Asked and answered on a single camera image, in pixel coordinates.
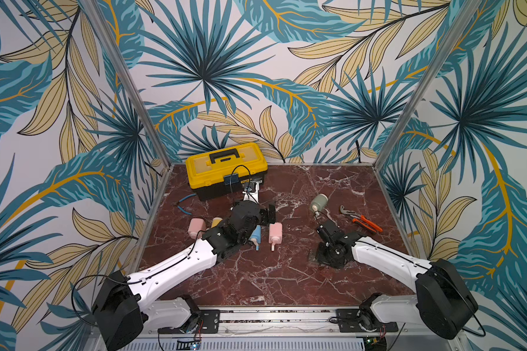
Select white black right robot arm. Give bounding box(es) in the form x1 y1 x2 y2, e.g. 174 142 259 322
316 220 479 340

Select blue handled cutters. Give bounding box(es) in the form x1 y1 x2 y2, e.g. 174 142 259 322
176 193 196 216

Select yellow black toolbox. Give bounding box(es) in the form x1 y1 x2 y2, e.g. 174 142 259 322
185 142 268 201

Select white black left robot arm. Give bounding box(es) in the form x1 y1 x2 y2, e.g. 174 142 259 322
91 181 276 350

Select green pencil sharpener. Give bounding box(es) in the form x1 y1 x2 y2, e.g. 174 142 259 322
310 193 329 217

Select pink sharpener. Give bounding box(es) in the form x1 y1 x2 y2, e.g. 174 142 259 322
187 218 206 240
269 222 283 252

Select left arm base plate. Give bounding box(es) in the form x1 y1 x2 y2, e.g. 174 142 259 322
176 309 221 334

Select orange handled pliers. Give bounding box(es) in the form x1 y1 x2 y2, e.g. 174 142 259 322
339 206 383 233

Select blue pencil sharpener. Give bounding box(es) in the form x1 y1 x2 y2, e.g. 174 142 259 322
249 225 261 251

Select aluminium front rail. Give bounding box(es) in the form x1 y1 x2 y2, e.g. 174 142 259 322
85 306 466 351

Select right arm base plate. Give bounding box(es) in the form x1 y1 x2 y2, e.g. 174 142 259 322
329 308 399 333

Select yellow pencil sharpener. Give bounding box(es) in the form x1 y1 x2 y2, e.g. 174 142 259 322
211 217 223 228

